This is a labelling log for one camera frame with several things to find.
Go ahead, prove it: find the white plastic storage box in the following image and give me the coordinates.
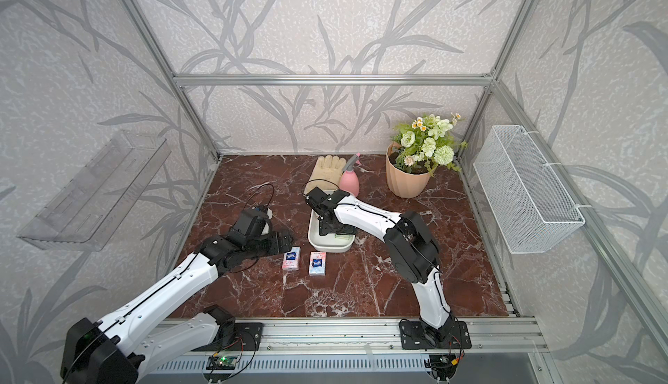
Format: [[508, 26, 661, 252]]
[[308, 211, 355, 254]]

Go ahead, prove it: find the pink blue tissue pack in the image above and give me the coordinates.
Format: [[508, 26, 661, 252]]
[[308, 252, 327, 276], [282, 247, 301, 271]]

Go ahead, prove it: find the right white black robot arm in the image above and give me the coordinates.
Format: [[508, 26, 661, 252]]
[[305, 187, 455, 334]]

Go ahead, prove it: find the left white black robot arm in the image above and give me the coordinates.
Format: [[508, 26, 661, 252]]
[[60, 207, 294, 383]]

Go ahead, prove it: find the beige rubber glove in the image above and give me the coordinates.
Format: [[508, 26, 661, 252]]
[[304, 154, 346, 194]]

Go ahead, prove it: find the pink spray bottle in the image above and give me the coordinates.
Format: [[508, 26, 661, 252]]
[[339, 153, 360, 196]]

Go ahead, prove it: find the terracotta pot with flowers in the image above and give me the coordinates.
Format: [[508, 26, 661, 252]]
[[386, 113, 467, 198]]

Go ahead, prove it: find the left green circuit board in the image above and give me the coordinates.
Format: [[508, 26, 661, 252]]
[[205, 354, 239, 371]]

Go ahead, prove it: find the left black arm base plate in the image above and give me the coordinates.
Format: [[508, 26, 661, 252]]
[[202, 322, 264, 352]]

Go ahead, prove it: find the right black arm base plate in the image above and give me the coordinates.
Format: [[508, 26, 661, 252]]
[[398, 317, 472, 350]]

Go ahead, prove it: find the clear acrylic wall shelf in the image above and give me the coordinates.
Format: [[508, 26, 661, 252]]
[[17, 130, 170, 252]]

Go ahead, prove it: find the right circuit board with wires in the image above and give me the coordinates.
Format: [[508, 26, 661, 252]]
[[424, 354, 461, 380]]

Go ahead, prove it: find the white wire mesh basket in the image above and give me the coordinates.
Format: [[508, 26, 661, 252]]
[[473, 125, 586, 255]]

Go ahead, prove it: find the aluminium front rail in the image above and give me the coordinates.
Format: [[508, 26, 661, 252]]
[[108, 317, 550, 358]]

